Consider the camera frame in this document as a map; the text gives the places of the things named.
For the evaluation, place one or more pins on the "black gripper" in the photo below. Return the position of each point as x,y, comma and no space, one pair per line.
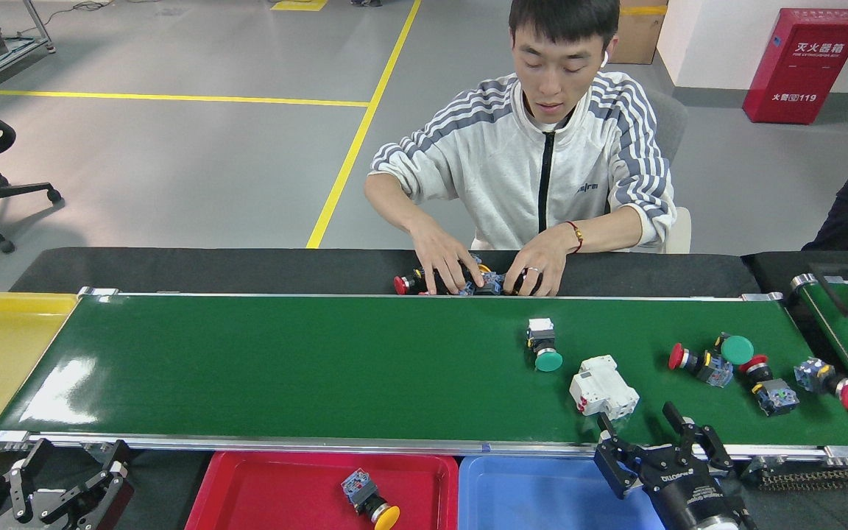
56,511
689,493

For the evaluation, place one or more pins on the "white circuit breaker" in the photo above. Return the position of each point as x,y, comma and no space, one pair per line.
601,386

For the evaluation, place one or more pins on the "yellow mushroom push button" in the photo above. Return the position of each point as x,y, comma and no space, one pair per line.
359,489

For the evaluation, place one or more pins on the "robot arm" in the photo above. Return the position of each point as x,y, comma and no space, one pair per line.
718,526

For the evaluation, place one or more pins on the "person's left forearm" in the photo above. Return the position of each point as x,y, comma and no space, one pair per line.
608,224

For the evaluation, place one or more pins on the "person's right forearm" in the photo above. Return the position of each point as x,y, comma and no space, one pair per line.
394,206

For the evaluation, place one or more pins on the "blue plastic tray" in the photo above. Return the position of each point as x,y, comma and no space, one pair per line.
542,493

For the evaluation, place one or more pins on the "red plastic tray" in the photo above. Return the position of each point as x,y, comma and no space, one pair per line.
269,493

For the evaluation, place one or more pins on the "long green conveyor belt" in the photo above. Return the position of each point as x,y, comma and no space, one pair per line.
321,368

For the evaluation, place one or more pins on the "person's left hand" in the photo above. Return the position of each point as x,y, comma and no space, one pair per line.
542,265

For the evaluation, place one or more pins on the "person's right hand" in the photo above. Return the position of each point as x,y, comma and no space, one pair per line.
446,261

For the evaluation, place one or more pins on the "grey office chair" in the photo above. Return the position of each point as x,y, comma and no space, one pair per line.
670,118

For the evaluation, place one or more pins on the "red fire extinguisher box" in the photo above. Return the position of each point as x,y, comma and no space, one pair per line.
799,73

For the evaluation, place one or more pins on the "brown cardboard box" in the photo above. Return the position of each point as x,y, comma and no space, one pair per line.
637,37

